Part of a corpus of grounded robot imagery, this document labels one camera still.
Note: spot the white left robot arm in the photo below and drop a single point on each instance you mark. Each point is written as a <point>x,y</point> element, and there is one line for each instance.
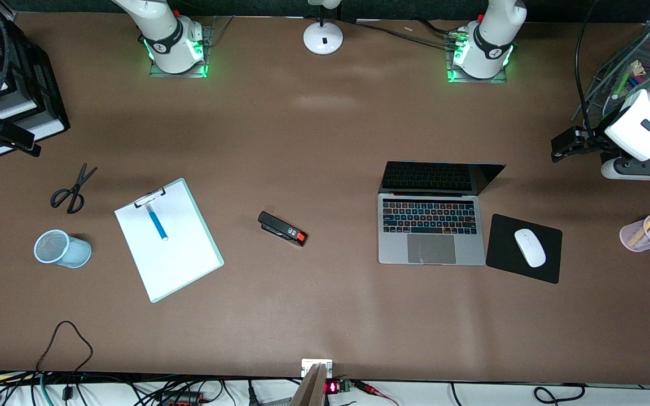
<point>491,39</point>

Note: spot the black and red stapler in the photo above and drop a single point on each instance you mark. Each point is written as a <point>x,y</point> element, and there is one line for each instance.
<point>282,228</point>

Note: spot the black and red power strip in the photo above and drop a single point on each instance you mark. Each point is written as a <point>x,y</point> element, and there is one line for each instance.
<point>184,401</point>

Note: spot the silver laptop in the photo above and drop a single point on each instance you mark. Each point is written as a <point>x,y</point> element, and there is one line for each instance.
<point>432,248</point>

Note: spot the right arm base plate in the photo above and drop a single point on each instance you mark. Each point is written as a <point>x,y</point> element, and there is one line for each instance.
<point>189,74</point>

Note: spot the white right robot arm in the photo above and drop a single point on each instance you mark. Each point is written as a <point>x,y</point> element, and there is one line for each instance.
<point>170,39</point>

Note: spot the yellow pencil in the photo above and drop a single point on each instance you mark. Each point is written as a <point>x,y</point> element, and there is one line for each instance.
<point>644,230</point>

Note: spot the white computer mouse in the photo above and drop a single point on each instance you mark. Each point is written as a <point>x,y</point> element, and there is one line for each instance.
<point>530,248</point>

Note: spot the black scissors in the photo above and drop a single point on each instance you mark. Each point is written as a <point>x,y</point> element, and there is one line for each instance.
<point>78,186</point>

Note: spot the black mouse pad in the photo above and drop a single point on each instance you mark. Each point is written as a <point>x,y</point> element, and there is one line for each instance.
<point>500,254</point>

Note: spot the wooden stand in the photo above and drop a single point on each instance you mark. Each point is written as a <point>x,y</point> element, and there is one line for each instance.
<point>311,389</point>

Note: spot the red display circuit board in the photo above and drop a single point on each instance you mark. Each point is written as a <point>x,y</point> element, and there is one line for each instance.
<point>332,387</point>

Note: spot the white lamp base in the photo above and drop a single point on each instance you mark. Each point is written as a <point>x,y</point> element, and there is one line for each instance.
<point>323,39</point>

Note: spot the white paper sheet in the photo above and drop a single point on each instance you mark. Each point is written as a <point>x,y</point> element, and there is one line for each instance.
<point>178,254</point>

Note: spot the mint green clipboard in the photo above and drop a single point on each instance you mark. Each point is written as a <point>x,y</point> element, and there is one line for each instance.
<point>150,198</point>

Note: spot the small wooden piece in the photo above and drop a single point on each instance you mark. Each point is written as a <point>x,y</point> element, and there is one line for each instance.
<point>638,67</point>

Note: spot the green marker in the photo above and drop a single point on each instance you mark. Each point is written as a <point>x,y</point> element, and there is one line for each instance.
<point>621,85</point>

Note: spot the black stacked document tray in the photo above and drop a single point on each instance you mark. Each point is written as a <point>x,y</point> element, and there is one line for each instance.
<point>37,79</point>

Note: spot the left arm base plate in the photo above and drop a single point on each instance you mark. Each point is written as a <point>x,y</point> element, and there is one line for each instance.
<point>494,80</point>

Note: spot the white marker blue cap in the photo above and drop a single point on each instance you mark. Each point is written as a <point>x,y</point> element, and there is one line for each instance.
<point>634,82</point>

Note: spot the red probe clip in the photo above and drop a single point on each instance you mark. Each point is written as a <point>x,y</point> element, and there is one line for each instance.
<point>367,387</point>

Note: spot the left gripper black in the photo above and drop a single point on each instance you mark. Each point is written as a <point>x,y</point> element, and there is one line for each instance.
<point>589,141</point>

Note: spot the light blue mesh cup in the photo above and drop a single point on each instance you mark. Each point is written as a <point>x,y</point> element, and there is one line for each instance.
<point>74,254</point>

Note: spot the white label plate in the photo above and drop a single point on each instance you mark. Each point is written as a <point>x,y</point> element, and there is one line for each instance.
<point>307,366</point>

